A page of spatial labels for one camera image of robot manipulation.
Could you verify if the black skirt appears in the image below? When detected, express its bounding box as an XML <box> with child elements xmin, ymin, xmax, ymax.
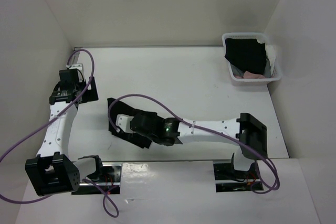
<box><xmin>108</xmin><ymin>101</ymin><xmax>182</xmax><ymax>148</ymax></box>
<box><xmin>225</xmin><ymin>38</ymin><xmax>267</xmax><ymax>74</ymax></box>

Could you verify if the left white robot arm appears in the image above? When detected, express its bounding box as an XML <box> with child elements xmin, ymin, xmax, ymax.
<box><xmin>25</xmin><ymin>63</ymin><xmax>104</xmax><ymax>196</ymax></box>

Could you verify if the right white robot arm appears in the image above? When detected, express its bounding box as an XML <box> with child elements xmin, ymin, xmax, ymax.
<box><xmin>129</xmin><ymin>112</ymin><xmax>268</xmax><ymax>178</ymax></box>

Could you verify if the grey cloth in basket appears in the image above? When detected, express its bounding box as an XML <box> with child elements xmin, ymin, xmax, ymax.
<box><xmin>231</xmin><ymin>65</ymin><xmax>271</xmax><ymax>79</ymax></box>

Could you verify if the pink cloth in basket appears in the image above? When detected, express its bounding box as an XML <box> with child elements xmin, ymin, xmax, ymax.
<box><xmin>234</xmin><ymin>71</ymin><xmax>266</xmax><ymax>79</ymax></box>

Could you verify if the black skirt in basket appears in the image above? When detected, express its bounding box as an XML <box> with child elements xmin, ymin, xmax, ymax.
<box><xmin>225</xmin><ymin>38</ymin><xmax>267</xmax><ymax>74</ymax></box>

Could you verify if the white cloth in basket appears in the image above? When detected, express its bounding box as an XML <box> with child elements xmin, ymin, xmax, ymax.
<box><xmin>257</xmin><ymin>39</ymin><xmax>277</xmax><ymax>70</ymax></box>

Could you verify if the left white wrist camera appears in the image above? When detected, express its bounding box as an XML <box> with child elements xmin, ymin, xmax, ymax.
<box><xmin>66</xmin><ymin>63</ymin><xmax>85</xmax><ymax>80</ymax></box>

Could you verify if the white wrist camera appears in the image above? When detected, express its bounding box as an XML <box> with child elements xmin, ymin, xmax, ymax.
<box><xmin>116</xmin><ymin>114</ymin><xmax>134</xmax><ymax>134</ymax></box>
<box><xmin>66</xmin><ymin>63</ymin><xmax>85</xmax><ymax>80</ymax></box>

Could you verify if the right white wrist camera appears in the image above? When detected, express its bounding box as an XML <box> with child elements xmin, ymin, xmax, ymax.
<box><xmin>116</xmin><ymin>114</ymin><xmax>134</xmax><ymax>134</ymax></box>

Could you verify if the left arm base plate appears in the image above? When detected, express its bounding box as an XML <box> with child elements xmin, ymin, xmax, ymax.
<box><xmin>71</xmin><ymin>162</ymin><xmax>122</xmax><ymax>195</ymax></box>

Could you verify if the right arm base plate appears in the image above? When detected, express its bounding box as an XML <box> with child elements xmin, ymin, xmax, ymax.
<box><xmin>213</xmin><ymin>162</ymin><xmax>264</xmax><ymax>193</ymax></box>

